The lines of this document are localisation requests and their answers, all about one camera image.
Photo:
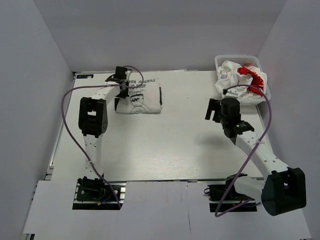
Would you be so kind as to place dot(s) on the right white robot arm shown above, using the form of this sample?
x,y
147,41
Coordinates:
x,y
283,188

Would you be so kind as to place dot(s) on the white plastic basket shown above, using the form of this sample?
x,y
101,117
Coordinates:
x,y
243,60

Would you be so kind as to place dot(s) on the blue table label sticker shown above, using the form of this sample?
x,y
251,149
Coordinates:
x,y
84,76

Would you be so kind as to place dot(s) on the green and white t shirt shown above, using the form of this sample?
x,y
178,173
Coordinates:
x,y
146,99

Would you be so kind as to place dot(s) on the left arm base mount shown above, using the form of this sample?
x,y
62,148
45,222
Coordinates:
x,y
94,194

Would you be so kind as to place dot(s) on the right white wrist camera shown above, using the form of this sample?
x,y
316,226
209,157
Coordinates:
x,y
229,93

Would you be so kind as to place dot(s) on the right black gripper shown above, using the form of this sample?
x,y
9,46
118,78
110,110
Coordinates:
x,y
213,105

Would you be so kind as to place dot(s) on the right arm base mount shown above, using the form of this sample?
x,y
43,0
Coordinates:
x,y
232,199

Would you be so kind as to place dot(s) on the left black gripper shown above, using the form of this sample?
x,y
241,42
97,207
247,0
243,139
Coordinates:
x,y
124,94

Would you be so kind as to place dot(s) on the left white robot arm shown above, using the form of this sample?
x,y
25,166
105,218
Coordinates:
x,y
93,118

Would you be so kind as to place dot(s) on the white printed t shirt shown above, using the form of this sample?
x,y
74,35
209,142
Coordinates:
x,y
249,80

